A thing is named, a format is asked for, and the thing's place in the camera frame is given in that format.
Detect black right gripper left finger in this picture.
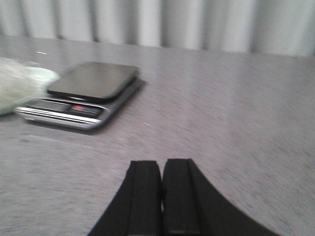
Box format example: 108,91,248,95
88,160,162,236

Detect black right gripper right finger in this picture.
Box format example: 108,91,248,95
162,159,276,236

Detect white vermicelli noodle bundle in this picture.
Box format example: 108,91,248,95
0,58,47,110

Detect black silver kitchen scale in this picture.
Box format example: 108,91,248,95
15,62,145,130

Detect light green plate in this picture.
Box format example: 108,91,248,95
0,67,60,116

